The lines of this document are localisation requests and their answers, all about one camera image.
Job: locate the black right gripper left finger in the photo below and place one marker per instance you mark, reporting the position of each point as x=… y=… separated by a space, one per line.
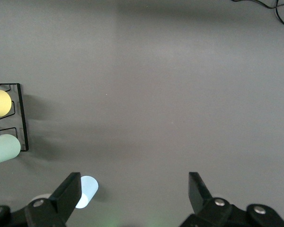
x=49 y=210

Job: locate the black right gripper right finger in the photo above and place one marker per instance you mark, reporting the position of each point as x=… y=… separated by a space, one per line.
x=215 y=212

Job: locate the pale green plastic cup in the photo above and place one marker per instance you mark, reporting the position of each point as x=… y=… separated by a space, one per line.
x=4 y=147

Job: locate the yellow plastic cup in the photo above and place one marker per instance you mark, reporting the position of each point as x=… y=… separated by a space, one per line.
x=0 y=102

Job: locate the light blue plastic cup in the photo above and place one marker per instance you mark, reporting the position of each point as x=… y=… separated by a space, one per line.
x=88 y=186

